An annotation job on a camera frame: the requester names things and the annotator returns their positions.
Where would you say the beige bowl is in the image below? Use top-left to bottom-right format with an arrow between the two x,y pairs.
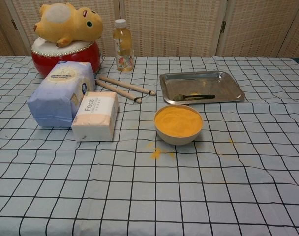
153,104 -> 204,146

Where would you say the stainless steel tray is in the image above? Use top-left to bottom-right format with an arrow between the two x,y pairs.
159,70 -> 246,105

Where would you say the yellow plush toy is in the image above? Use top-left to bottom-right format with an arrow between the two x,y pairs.
32,2 -> 104,48

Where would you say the blue tissue pack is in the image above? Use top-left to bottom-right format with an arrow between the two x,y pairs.
26,60 -> 96,128

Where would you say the woven folding screen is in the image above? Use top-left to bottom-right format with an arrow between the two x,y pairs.
0,0 -> 299,59

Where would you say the wooden drumstick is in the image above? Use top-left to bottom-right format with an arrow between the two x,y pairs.
97,75 -> 156,96
95,79 -> 143,104

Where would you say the yellow drink bottle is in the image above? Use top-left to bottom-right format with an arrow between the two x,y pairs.
112,19 -> 135,74

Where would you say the black spoon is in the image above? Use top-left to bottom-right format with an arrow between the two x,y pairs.
173,94 -> 216,102

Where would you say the pink tissue pack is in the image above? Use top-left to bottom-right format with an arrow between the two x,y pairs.
71,91 -> 120,142

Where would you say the red drum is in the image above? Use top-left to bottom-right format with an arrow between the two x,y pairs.
30,38 -> 102,78

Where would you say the blue checkered tablecloth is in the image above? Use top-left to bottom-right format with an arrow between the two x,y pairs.
0,56 -> 299,236

